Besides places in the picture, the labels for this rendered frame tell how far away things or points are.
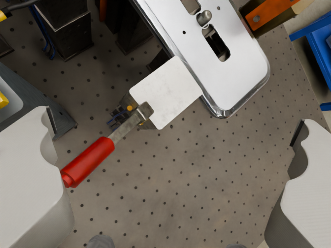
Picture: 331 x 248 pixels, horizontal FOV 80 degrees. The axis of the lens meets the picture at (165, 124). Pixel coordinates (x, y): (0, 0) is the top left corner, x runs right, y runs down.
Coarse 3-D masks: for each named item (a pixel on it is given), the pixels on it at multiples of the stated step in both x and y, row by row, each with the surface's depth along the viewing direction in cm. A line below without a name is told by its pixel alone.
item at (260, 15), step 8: (272, 0) 38; (280, 0) 37; (288, 0) 36; (296, 0) 35; (256, 8) 40; (264, 8) 39; (272, 8) 38; (280, 8) 38; (248, 16) 42; (256, 16) 40; (264, 16) 40; (272, 16) 39; (256, 24) 42
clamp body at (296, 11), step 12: (252, 0) 41; (264, 0) 39; (300, 0) 37; (312, 0) 38; (240, 12) 45; (288, 12) 37; (300, 12) 37; (264, 24) 42; (276, 24) 41; (216, 36) 56; (216, 48) 58
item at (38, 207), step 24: (24, 120) 9; (48, 120) 10; (0, 144) 7; (24, 144) 7; (48, 144) 8; (0, 168) 6; (24, 168) 6; (48, 168) 6; (0, 192) 6; (24, 192) 6; (48, 192) 6; (0, 216) 5; (24, 216) 5; (48, 216) 5; (72, 216) 6; (0, 240) 5; (24, 240) 5; (48, 240) 5
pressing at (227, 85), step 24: (144, 0) 33; (168, 0) 35; (216, 0) 38; (168, 24) 35; (192, 24) 36; (216, 24) 38; (240, 24) 40; (168, 48) 34; (192, 48) 36; (240, 48) 40; (192, 72) 36; (216, 72) 38; (240, 72) 40; (264, 72) 42; (216, 96) 38; (240, 96) 39
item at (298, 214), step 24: (312, 120) 10; (312, 144) 8; (288, 168) 9; (312, 168) 7; (288, 192) 6; (312, 192) 6; (288, 216) 5; (312, 216) 5; (288, 240) 5; (312, 240) 5
